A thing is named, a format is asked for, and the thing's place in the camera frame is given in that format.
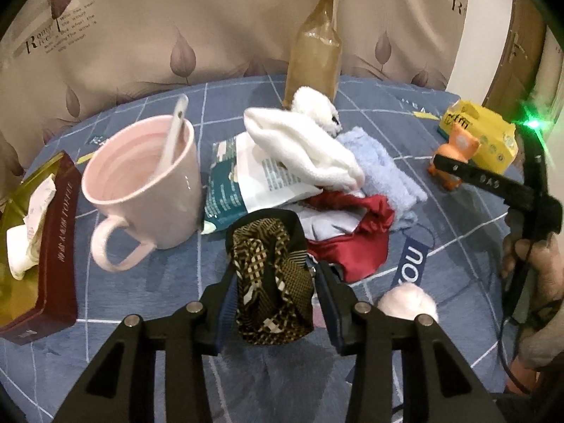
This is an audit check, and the brown kraft food bag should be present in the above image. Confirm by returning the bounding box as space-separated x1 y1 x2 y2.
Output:
283 0 342 109

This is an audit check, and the white round sock ball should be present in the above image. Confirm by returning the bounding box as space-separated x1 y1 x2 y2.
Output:
376 283 439 321

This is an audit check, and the yellow tissue pack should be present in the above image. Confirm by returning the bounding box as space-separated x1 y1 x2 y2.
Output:
439 99 518 175

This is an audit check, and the blue checked tablecloth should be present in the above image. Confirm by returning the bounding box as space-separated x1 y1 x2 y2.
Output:
1 76 516 422

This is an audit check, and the orange rubber pig toy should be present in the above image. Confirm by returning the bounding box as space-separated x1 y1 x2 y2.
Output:
427 123 481 191

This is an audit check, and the white spoon in mug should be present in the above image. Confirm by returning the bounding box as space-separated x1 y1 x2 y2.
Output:
155 94 189 176

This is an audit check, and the navy love you face mask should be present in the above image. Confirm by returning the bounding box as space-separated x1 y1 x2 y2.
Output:
390 223 436 289

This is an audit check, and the person's right hand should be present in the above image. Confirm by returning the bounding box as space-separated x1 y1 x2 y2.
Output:
501 234 563 369

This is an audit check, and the pink ceramic mug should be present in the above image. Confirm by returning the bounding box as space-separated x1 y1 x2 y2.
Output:
81 115 203 273

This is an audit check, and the dark patterned brown sock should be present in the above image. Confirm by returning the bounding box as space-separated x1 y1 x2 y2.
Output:
226 208 314 347

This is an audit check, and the red and gold tin box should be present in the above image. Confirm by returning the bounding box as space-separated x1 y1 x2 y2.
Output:
1 151 81 345

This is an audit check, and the light blue fluffy sock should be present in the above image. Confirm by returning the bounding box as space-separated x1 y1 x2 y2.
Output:
337 127 428 231

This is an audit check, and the beige leaf print curtain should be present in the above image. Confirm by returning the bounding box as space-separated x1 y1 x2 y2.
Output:
1 0 467 186

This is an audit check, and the red satin pouch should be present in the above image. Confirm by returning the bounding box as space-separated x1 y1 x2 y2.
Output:
306 191 395 283

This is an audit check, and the white long sock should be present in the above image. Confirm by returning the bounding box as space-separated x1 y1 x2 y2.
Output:
6 225 41 281

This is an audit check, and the teal and white snack packet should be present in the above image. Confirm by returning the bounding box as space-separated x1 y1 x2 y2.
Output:
202 132 321 235

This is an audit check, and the white fluffy plush with black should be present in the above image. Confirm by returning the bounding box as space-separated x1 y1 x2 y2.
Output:
290 86 342 137

